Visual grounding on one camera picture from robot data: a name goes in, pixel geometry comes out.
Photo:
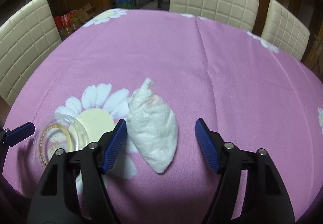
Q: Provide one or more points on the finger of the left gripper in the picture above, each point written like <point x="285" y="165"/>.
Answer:
<point x="10" y="138"/>

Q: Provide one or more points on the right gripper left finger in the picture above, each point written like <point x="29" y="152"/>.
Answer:
<point x="72" y="190"/>

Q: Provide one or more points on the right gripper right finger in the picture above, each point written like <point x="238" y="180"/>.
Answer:
<point x="266" y="199"/>

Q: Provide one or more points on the clear round plastic container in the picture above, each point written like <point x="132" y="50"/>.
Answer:
<point x="58" y="131"/>

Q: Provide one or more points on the white tissue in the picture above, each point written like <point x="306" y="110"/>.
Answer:
<point x="152" y="127"/>

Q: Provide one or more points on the pink floral tablecloth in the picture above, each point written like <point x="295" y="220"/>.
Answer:
<point x="253" y="94"/>

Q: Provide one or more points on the cream chair left side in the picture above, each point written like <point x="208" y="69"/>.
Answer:
<point x="27" y="38"/>

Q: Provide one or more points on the cardboard boxes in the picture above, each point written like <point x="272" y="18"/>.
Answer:
<point x="72" y="21"/>

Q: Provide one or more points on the cream chair far right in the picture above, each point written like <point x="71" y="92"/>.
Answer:
<point x="283" y="31"/>

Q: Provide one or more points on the colourful bag on floor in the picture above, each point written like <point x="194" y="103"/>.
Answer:
<point x="127" y="4"/>

